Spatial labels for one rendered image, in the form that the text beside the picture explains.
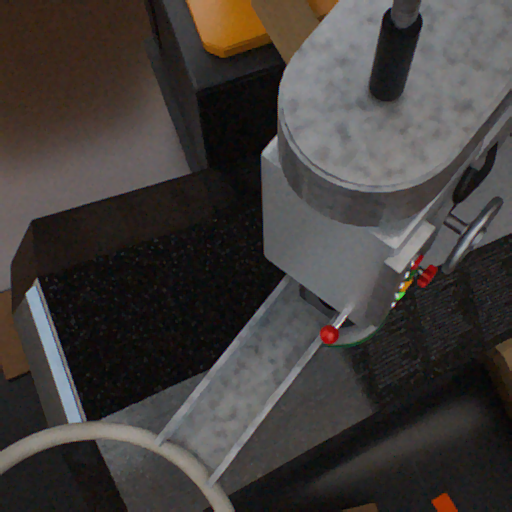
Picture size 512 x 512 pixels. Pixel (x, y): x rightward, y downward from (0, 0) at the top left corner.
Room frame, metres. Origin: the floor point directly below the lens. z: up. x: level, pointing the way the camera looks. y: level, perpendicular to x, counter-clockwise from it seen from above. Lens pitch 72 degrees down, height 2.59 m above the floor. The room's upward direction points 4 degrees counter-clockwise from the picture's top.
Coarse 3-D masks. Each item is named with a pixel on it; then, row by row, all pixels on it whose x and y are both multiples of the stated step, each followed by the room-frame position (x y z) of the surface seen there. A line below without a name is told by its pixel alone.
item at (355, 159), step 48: (384, 0) 0.61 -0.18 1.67; (432, 0) 0.60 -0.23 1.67; (480, 0) 0.59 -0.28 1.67; (336, 48) 0.55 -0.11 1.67; (432, 48) 0.54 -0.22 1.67; (480, 48) 0.53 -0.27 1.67; (288, 96) 0.49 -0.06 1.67; (336, 96) 0.49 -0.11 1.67; (432, 96) 0.48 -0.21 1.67; (480, 96) 0.47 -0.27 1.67; (288, 144) 0.44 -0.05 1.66; (336, 144) 0.43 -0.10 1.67; (384, 144) 0.43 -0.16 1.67; (432, 144) 0.42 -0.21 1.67; (336, 192) 0.39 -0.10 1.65; (384, 192) 0.37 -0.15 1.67; (432, 192) 0.39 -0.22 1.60
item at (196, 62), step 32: (160, 0) 1.27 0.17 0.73; (160, 32) 1.44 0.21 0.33; (192, 32) 1.18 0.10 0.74; (160, 64) 1.53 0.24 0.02; (192, 64) 1.10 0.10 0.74; (224, 64) 1.09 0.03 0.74; (256, 64) 1.08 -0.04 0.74; (192, 96) 1.07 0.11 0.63; (224, 96) 1.04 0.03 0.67; (256, 96) 1.07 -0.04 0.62; (192, 128) 1.21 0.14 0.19; (224, 128) 1.04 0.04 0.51; (256, 128) 1.07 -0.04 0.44; (192, 160) 1.19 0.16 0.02; (224, 160) 1.04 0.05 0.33
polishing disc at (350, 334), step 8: (296, 280) 0.53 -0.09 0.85; (296, 288) 0.51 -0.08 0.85; (304, 288) 0.51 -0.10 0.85; (304, 296) 0.49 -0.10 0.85; (312, 296) 0.49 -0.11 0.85; (312, 304) 0.47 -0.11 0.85; (320, 304) 0.47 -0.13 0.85; (328, 312) 0.45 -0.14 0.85; (344, 328) 0.42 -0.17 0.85; (352, 328) 0.42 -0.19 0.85; (360, 328) 0.42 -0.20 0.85; (368, 328) 0.42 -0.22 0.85; (376, 328) 0.42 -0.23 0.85; (344, 336) 0.40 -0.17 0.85; (352, 336) 0.40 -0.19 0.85; (360, 336) 0.40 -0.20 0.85; (336, 344) 0.39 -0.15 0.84; (344, 344) 0.39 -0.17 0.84
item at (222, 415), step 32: (288, 288) 0.46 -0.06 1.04; (256, 320) 0.39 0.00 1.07; (288, 320) 0.40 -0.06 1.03; (320, 320) 0.39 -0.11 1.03; (224, 352) 0.34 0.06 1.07; (256, 352) 0.35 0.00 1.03; (288, 352) 0.34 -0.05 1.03; (224, 384) 0.29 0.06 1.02; (256, 384) 0.29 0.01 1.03; (288, 384) 0.28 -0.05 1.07; (192, 416) 0.24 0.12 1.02; (224, 416) 0.24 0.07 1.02; (256, 416) 0.23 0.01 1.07; (192, 448) 0.19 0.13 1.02; (224, 448) 0.19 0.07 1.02
